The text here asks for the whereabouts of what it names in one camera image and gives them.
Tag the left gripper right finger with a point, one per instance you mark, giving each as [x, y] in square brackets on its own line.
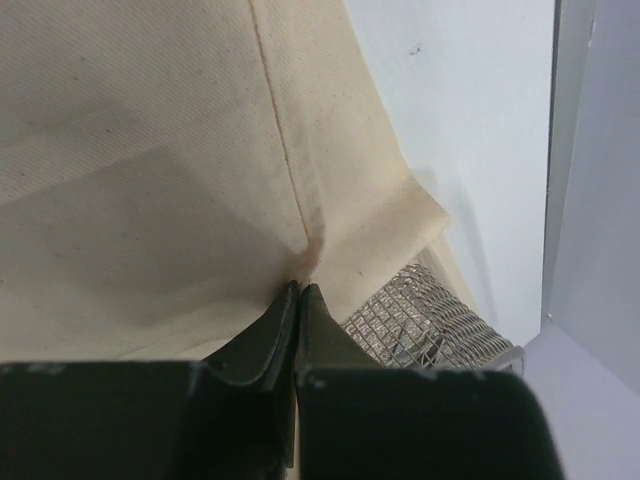
[360, 420]

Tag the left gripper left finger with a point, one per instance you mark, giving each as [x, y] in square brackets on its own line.
[226, 416]

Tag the beige wrapping cloth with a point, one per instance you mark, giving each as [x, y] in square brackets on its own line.
[166, 166]

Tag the wire mesh instrument tray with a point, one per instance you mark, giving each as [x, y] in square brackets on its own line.
[414, 321]

